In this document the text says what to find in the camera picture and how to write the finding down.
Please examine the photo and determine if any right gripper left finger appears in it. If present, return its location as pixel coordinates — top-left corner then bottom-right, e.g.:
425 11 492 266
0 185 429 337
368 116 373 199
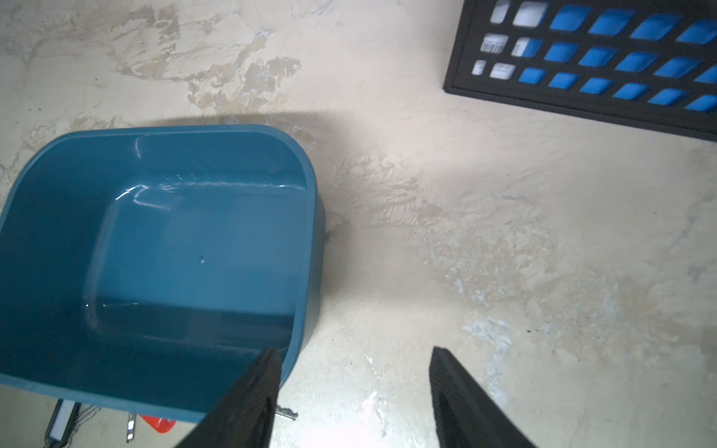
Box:
179 348 282 448

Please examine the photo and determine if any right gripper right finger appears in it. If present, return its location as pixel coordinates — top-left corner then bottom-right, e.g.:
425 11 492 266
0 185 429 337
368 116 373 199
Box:
429 346 535 448

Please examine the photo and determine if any teal plastic storage box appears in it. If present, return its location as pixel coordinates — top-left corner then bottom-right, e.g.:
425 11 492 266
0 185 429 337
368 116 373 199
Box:
1 125 325 423

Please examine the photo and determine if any black tag key white label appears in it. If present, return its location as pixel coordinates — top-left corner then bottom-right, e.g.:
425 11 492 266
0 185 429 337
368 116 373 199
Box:
44 399 100 448

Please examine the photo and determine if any black mesh file holder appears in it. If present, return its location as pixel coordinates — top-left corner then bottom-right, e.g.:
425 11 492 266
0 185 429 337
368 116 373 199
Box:
444 1 716 141

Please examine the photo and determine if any blue folder front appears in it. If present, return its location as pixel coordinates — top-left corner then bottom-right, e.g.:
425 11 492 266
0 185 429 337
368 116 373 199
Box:
502 1 716 122

